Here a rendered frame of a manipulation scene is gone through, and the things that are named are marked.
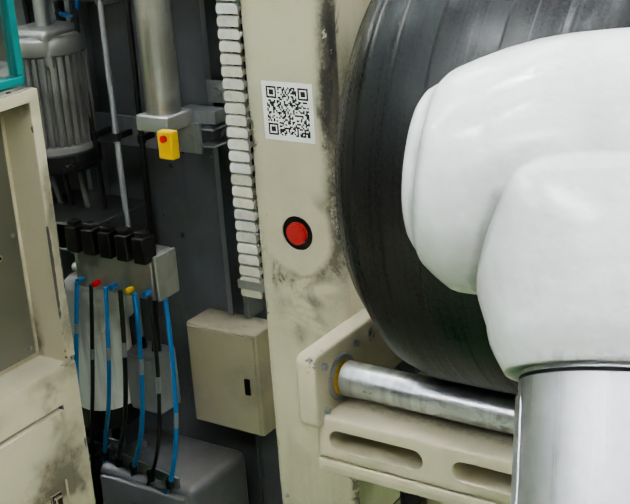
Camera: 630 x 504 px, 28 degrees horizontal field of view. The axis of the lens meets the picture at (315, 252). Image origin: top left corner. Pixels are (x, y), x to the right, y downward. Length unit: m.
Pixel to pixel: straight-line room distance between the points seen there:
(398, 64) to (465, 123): 0.67
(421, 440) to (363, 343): 0.18
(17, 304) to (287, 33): 0.50
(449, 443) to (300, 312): 0.29
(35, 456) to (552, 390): 1.18
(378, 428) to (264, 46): 0.49
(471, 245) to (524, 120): 0.07
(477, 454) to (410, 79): 0.46
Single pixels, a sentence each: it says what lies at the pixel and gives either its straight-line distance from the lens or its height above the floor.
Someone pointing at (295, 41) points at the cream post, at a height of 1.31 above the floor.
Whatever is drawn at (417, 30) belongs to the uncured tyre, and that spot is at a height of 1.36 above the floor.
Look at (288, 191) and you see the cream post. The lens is 1.59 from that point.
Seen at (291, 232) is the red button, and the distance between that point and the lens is 1.61.
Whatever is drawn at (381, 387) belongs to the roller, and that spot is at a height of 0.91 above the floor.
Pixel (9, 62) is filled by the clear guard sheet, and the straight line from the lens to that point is 1.61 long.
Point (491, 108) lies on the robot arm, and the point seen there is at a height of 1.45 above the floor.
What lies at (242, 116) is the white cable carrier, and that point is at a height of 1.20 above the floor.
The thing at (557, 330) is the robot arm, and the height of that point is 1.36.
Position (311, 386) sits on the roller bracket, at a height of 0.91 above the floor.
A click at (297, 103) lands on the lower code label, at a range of 1.55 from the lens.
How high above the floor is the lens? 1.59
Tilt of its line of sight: 20 degrees down
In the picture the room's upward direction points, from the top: 4 degrees counter-clockwise
